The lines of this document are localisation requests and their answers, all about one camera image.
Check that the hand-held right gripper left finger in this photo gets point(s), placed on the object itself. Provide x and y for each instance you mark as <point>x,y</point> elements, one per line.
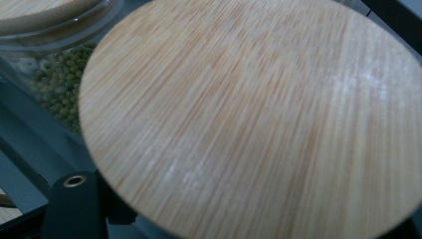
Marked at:
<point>74,209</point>

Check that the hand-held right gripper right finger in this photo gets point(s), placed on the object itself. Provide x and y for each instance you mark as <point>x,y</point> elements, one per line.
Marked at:
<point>414,230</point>

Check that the green bean jar wooden lid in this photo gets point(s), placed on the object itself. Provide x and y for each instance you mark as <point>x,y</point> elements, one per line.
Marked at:
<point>59,83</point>

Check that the glass jar wooden lid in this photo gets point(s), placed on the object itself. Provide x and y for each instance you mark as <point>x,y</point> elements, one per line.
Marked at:
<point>249,116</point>

